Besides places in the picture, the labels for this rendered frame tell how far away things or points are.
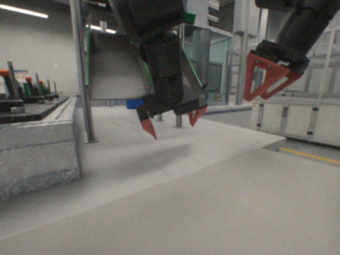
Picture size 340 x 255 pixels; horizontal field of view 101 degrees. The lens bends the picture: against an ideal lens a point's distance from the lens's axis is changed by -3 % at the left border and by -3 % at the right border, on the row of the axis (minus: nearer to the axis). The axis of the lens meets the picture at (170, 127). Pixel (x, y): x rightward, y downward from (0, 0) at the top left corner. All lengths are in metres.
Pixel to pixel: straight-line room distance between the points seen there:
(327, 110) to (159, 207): 3.75
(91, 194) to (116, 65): 0.32
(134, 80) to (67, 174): 0.25
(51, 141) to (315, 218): 0.37
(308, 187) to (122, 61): 0.48
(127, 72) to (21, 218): 0.34
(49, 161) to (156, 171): 0.17
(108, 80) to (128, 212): 0.29
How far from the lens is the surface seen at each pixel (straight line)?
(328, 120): 3.87
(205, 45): 1.46
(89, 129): 0.49
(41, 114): 0.34
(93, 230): 0.21
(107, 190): 0.26
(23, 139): 0.28
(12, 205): 0.30
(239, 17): 1.84
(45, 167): 0.29
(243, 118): 1.78
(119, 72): 0.42
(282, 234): 0.22
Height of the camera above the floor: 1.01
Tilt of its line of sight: 14 degrees down
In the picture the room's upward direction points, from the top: straight up
